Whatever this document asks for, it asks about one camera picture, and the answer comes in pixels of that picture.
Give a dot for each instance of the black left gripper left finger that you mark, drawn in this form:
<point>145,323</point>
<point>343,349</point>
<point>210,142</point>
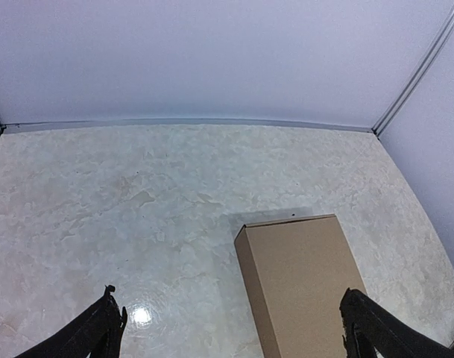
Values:
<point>96,332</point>

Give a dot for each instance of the brown cardboard box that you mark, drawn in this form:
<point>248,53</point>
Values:
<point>296,272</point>

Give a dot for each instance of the right aluminium frame post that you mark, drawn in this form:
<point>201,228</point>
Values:
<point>425,64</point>

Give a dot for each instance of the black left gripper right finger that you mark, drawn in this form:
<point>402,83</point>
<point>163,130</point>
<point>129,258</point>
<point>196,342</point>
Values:
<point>371,331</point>

